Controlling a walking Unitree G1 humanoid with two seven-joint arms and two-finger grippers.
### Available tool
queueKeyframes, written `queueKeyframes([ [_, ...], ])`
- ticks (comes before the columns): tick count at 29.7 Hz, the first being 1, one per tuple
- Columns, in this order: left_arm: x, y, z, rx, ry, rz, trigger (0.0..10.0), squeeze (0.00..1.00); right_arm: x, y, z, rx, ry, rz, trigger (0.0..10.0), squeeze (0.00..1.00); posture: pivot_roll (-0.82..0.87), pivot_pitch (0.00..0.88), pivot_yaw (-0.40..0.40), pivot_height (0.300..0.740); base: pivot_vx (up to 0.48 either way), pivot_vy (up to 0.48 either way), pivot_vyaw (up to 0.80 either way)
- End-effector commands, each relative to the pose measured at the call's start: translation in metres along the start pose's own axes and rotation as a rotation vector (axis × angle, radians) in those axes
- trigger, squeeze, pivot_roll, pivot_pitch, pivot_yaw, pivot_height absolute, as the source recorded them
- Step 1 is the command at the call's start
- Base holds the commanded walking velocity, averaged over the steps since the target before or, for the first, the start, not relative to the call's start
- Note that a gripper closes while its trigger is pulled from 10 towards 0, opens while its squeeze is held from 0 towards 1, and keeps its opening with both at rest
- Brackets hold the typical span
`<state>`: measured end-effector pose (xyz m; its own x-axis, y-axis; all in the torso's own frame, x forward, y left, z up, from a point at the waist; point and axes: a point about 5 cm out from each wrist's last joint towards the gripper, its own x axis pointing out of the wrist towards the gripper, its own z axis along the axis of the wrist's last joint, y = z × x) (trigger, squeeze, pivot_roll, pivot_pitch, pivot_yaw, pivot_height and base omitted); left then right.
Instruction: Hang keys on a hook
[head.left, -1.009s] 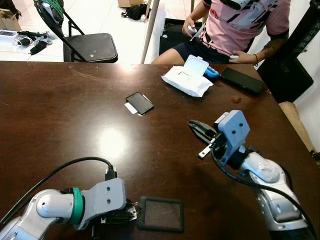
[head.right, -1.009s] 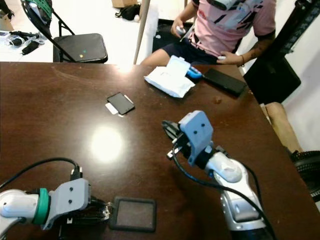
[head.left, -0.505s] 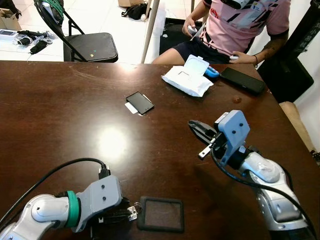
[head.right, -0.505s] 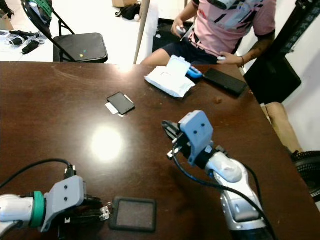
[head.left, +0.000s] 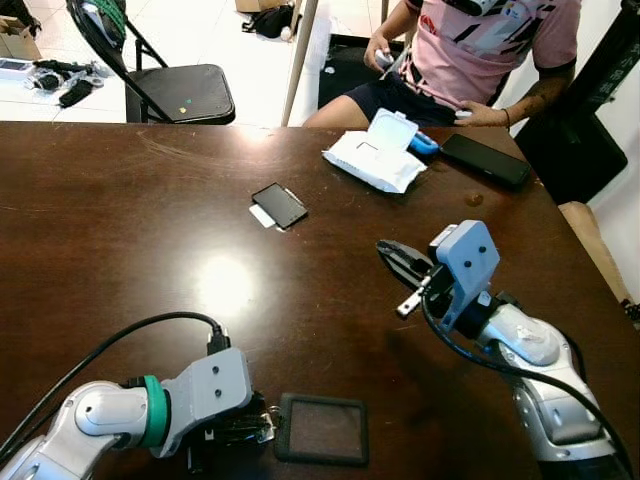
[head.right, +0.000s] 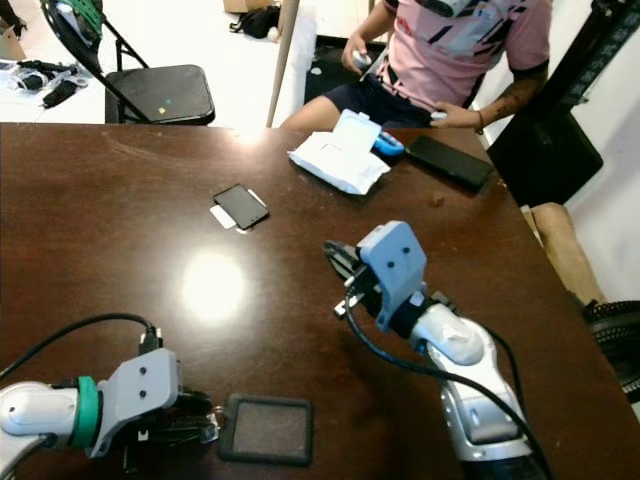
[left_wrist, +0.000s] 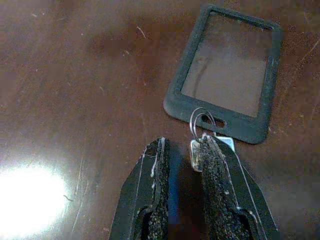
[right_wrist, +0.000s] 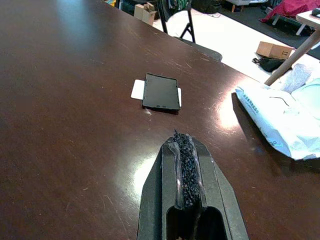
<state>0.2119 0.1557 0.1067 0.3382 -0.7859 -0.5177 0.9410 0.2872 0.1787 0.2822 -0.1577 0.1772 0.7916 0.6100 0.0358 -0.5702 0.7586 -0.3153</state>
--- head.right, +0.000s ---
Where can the black ribbed wheel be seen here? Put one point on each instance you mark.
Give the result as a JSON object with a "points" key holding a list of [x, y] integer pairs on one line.
{"points": [[615, 350]]}

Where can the black case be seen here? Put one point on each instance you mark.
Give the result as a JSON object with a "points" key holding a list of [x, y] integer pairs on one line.
{"points": [[545, 155]]}

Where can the person in pink shirt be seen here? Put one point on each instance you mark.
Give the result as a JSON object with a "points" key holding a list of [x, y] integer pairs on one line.
{"points": [[450, 50]]}

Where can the beige pole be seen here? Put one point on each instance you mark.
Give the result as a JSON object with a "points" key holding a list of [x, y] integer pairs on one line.
{"points": [[282, 60]]}

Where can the large black smartphone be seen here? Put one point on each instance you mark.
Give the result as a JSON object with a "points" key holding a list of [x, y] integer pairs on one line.
{"points": [[450, 162]]}

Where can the white wet wipes pack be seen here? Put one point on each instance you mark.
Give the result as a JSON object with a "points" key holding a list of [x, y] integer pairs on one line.
{"points": [[335, 165]]}

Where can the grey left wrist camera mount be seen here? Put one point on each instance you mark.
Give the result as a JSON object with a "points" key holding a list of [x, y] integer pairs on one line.
{"points": [[145, 385]]}

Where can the small blue object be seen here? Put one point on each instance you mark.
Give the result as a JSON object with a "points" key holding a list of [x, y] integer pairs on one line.
{"points": [[390, 146]]}

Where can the small black smartphone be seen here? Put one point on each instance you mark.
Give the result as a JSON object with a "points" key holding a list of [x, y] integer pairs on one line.
{"points": [[242, 205]]}

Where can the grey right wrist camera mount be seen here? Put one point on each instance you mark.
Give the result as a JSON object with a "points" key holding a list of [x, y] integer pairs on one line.
{"points": [[395, 260]]}

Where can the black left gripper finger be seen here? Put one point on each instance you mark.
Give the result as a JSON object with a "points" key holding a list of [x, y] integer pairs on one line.
{"points": [[198, 407], [200, 433]]}

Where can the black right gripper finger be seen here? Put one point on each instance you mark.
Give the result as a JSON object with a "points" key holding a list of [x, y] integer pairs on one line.
{"points": [[355, 258], [343, 268]]}

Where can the white card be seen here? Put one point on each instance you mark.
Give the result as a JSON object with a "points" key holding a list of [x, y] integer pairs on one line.
{"points": [[220, 215]]}

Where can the black framed badge holder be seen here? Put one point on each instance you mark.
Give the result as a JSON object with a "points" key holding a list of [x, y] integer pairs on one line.
{"points": [[265, 432]]}

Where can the white flat device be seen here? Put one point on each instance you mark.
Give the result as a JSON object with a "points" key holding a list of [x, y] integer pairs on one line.
{"points": [[10, 70]]}

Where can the black backpack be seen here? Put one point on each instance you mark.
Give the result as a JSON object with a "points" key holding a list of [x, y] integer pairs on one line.
{"points": [[255, 22]]}

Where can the black folding chair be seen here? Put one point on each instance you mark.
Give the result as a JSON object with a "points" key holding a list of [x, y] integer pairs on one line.
{"points": [[160, 95]]}

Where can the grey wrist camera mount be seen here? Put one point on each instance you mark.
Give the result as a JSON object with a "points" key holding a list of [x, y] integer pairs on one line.
{"points": [[395, 260], [145, 385]]}

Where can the black pouch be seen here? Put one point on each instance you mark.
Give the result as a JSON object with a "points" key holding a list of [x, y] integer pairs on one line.
{"points": [[62, 95]]}

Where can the black patterned panel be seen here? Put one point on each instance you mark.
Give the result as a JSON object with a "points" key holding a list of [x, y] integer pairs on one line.
{"points": [[600, 50]]}

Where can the cardboard box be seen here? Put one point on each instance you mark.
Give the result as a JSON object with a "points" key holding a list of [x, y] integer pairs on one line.
{"points": [[12, 45]]}

